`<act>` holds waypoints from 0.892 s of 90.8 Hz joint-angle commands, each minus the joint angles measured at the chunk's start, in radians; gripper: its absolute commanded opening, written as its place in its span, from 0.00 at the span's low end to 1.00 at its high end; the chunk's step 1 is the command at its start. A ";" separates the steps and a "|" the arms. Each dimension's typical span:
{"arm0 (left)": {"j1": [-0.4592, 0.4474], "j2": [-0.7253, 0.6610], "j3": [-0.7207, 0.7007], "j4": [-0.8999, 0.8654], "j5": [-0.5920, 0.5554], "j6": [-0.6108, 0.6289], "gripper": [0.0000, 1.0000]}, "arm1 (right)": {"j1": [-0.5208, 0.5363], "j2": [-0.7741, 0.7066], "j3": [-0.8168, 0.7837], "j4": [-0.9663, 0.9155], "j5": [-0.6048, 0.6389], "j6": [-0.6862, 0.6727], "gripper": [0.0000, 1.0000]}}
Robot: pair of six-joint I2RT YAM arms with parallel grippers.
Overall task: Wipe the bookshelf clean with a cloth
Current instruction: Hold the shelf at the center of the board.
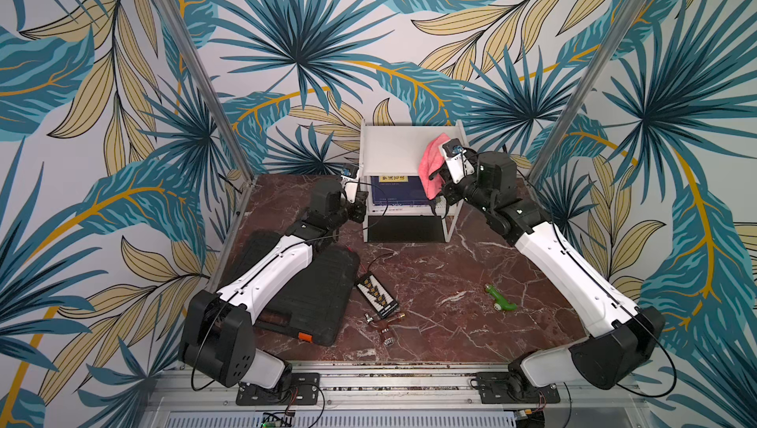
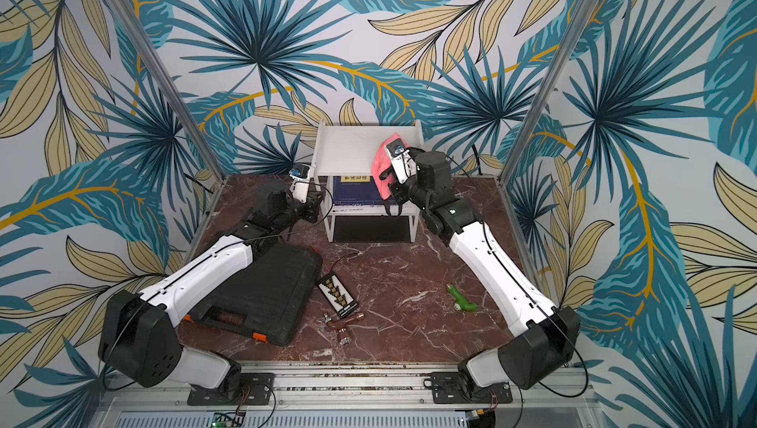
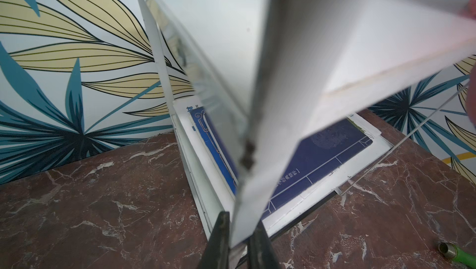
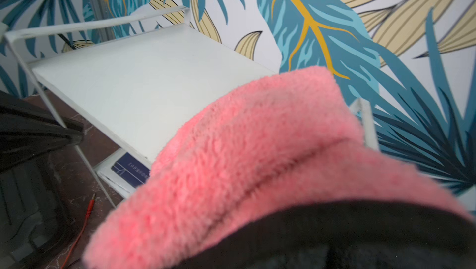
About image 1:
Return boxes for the pink fluffy cloth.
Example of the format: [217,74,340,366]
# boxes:
[418,134,451,199]

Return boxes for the white two-tier bookshelf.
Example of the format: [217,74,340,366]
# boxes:
[359,121,468,243]

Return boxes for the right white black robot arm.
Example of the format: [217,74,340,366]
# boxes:
[432,140,664,393]

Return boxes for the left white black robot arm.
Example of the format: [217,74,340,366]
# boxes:
[179,175,367,390]

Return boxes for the dark blue book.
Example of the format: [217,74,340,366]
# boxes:
[371,176,429,207]

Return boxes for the black screwdriver bit holder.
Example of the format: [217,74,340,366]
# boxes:
[355,272,399,320]

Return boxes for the black plastic tool case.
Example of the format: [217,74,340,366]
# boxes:
[214,231,360,346]

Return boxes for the red-brown small tool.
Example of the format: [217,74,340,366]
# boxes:
[365,312,406,346]

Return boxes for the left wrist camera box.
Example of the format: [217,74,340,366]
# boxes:
[340,164,361,203]

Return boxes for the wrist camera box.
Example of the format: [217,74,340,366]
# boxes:
[340,164,361,203]
[440,138,475,184]

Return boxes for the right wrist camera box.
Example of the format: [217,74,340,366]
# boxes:
[440,138,475,184]

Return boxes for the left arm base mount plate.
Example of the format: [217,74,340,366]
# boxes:
[236,372,323,406]

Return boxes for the aluminium front rail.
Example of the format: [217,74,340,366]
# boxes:
[138,361,654,427]

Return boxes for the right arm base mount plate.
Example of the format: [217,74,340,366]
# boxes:
[469,372,561,408]

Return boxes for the right aluminium corner post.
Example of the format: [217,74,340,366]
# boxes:
[528,0,646,184]

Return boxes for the aluminium corner post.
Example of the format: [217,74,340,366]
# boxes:
[153,0,254,186]
[528,0,646,184]

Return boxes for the left aluminium corner post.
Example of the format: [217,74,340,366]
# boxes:
[153,0,254,186]

